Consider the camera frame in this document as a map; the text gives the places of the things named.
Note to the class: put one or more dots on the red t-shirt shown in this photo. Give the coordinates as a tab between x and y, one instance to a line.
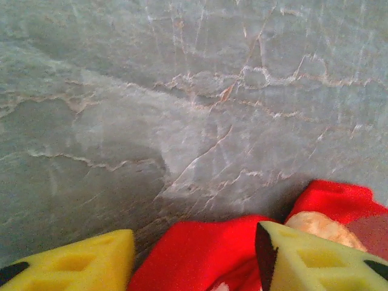
197	257

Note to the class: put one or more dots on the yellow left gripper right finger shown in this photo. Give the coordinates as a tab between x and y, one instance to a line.
318	266

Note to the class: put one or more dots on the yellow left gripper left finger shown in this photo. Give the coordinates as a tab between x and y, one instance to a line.
75	266

